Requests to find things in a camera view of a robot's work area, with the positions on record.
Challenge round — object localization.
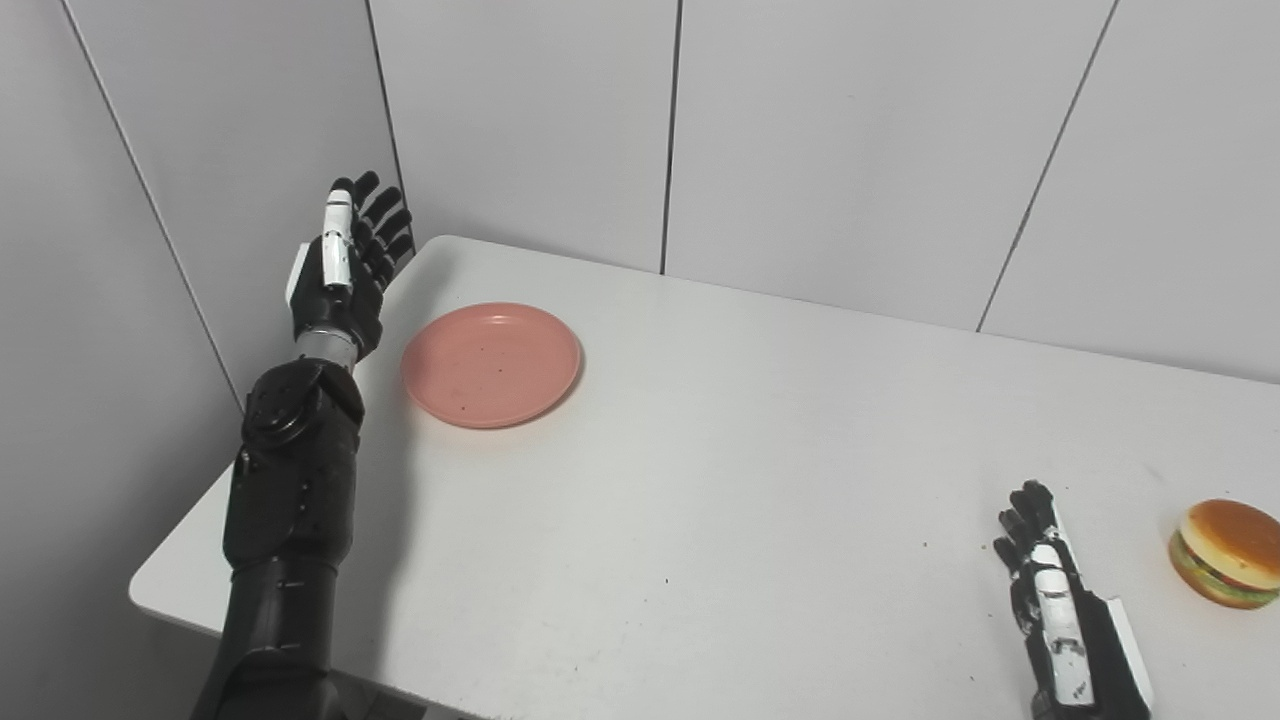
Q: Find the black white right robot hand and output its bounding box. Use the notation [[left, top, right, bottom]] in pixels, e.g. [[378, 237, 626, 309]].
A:
[[993, 480, 1154, 720]]

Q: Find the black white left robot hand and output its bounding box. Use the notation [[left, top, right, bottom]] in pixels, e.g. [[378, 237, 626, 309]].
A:
[[285, 170, 414, 363]]

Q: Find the pink round plate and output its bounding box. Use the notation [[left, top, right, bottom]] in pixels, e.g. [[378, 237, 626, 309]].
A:
[[401, 303, 583, 430]]

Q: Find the toy hamburger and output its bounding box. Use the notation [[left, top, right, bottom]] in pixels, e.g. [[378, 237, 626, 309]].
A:
[[1168, 499, 1280, 610]]

